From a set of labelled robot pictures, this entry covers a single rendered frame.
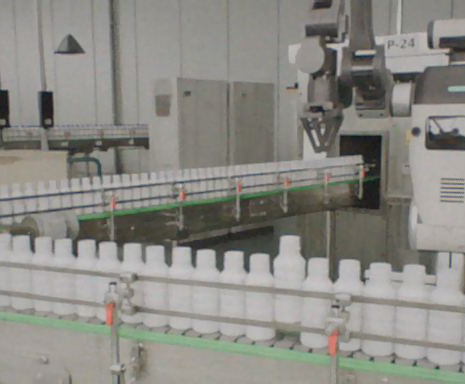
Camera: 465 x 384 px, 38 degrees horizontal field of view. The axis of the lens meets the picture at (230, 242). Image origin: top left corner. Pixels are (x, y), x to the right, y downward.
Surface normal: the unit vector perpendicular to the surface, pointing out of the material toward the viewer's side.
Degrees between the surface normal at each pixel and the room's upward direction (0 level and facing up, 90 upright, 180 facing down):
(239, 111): 90
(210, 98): 90
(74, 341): 90
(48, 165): 90
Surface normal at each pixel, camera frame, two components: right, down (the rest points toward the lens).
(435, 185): -0.39, 0.17
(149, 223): 0.75, 0.15
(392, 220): -0.66, 0.14
